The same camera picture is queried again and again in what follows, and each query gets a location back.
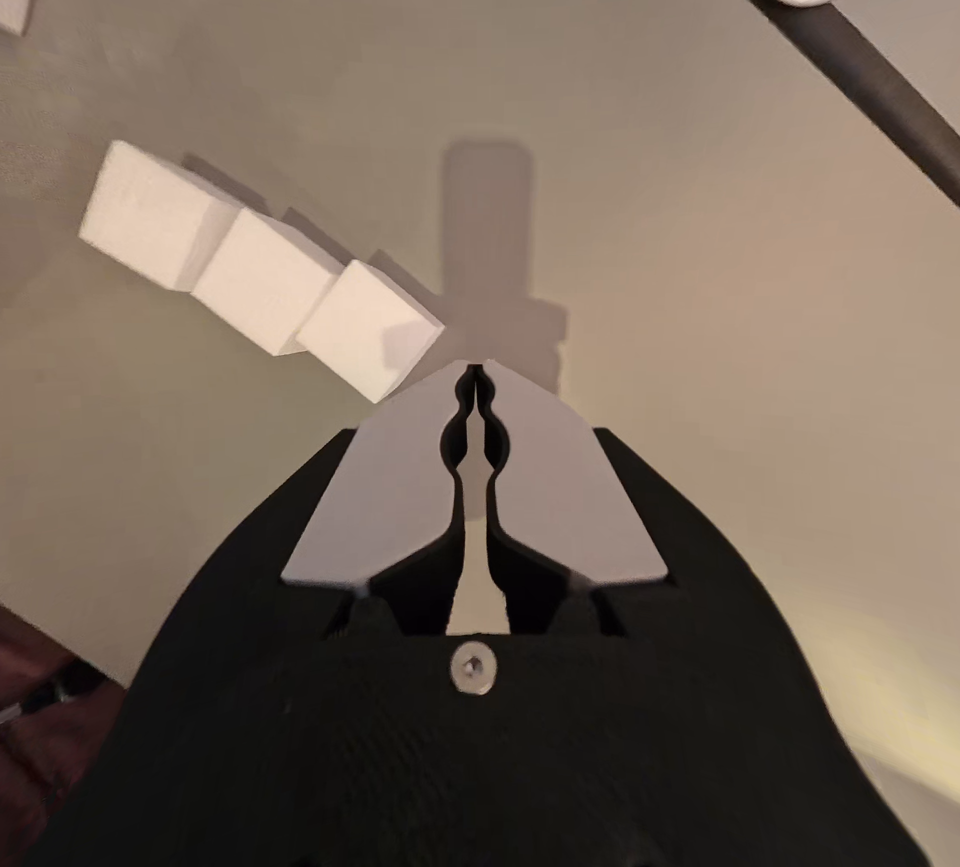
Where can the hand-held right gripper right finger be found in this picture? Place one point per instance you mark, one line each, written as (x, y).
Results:
(577, 499)

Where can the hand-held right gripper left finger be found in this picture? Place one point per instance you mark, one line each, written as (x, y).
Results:
(382, 499)

